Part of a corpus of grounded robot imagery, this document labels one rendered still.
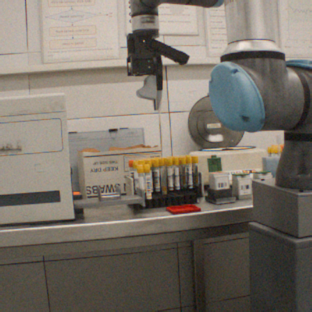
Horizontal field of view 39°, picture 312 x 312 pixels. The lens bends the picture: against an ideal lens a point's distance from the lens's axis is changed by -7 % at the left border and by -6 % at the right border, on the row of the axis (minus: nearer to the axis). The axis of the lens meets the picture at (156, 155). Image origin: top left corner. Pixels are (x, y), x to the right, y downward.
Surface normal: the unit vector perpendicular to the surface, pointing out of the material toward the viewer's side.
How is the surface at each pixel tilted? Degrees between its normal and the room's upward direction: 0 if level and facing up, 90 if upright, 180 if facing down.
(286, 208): 90
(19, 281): 90
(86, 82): 90
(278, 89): 89
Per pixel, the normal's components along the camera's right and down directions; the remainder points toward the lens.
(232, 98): -0.90, 0.19
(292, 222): -0.97, 0.07
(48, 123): 0.23, 0.04
